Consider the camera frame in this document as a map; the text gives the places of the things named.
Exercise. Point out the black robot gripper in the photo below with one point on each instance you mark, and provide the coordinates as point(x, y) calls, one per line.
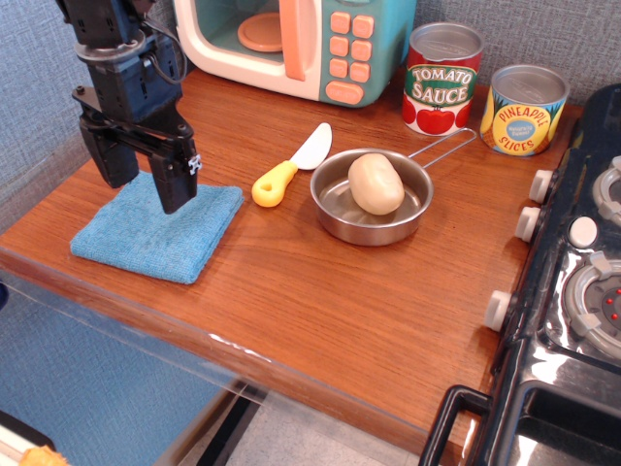
point(133, 102)

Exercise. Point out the blue towel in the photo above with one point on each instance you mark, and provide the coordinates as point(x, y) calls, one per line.
point(133, 233)

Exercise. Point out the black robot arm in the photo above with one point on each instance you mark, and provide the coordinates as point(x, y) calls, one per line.
point(106, 24)

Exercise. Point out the orange microwave turntable plate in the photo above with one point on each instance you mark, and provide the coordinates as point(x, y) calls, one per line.
point(261, 33)

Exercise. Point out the clear acrylic barrier panel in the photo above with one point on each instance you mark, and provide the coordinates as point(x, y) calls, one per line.
point(350, 339)

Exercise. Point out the small steel saucepan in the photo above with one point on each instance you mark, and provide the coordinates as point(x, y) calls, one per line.
point(343, 218)

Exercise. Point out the beige toy potato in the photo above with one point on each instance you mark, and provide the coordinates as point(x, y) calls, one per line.
point(375, 185)

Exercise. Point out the teal toy microwave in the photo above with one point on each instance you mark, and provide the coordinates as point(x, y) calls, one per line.
point(337, 52)

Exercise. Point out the tomato sauce can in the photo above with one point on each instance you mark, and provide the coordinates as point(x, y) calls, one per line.
point(441, 74)

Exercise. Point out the pineapple slices can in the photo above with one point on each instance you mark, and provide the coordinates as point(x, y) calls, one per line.
point(523, 109)

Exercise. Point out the black toy stove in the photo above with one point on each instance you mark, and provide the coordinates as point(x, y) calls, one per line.
point(555, 398)

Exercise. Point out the yellow handled toy knife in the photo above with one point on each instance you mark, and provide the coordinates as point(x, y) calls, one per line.
point(269, 190)

